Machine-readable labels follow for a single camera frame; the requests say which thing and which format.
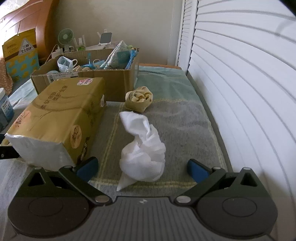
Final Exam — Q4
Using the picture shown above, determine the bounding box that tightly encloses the brown floral fabric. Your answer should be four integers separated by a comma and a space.
0, 57, 14, 95

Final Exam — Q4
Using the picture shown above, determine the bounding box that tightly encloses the white louvered closet door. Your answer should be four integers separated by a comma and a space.
176, 0, 295, 240

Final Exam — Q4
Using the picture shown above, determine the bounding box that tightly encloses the blue round plush toy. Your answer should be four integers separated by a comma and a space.
46, 70, 59, 75

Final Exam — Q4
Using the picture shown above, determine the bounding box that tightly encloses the blue patterned tassel sachet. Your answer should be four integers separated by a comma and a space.
81, 40, 139, 70

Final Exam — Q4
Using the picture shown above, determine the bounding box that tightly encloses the blue face mask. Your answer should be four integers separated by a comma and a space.
57, 56, 78, 73
92, 59, 105, 69

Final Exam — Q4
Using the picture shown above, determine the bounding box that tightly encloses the yellow blue snack bag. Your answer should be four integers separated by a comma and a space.
2, 29, 40, 82

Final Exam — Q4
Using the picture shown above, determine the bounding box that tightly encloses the clear jar white lid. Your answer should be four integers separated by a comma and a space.
0, 88, 14, 131

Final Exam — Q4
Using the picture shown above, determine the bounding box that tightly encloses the wooden bed headboard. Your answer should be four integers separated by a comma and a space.
1, 0, 59, 65

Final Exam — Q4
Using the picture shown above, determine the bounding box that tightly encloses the beige fabric rose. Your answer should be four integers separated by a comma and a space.
125, 86, 153, 113

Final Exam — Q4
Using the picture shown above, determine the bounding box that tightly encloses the white wifi router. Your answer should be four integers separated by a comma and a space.
73, 35, 106, 51

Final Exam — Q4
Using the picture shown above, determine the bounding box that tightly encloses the brown cardboard box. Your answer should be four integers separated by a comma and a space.
31, 55, 139, 102

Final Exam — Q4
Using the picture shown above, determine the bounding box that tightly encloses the white cloth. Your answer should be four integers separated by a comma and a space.
116, 111, 166, 191

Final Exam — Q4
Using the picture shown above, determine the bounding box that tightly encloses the white power strip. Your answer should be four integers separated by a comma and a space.
51, 46, 63, 59

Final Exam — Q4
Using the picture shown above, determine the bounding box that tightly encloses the phone on white stand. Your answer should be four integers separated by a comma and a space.
97, 29, 112, 47

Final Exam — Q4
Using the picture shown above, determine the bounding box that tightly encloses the gold tissue paper pack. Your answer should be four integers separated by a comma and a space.
5, 77, 105, 171

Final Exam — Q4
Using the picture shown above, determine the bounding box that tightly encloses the grey blue checked tablecloth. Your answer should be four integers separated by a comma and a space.
0, 66, 228, 200

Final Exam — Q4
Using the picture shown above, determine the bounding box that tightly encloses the small green desk fan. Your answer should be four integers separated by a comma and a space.
58, 28, 74, 51

